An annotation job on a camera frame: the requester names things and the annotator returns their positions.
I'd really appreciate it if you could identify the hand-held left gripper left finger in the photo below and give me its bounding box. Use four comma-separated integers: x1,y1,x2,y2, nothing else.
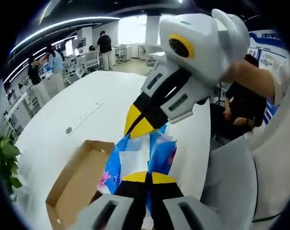
70,171,149,230

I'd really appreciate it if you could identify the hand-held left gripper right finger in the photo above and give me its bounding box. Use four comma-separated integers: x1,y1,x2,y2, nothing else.
149,172,223,230

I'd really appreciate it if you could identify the brown cardboard shoe box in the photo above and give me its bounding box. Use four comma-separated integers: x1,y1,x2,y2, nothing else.
45,139,116,230

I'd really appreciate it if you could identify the blue white soft pack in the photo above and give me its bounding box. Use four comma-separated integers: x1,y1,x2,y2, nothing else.
98,124,178,218

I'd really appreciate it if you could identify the grey mesh office chair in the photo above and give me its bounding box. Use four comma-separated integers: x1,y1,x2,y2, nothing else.
199,137,258,225

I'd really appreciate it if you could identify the white office chair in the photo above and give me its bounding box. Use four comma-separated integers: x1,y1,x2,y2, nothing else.
84,50,100,72
64,56,85,84

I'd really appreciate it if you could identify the person's beige shirt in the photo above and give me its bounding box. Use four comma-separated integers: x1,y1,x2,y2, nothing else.
249,61,290,223

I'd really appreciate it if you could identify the potted green plant white pot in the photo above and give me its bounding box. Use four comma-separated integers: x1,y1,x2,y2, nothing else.
0,126,23,203

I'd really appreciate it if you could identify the wall poster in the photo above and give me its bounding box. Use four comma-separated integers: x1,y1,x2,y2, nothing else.
247,30,289,70

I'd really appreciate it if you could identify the black cable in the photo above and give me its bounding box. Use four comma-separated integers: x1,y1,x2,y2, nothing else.
252,155,289,222

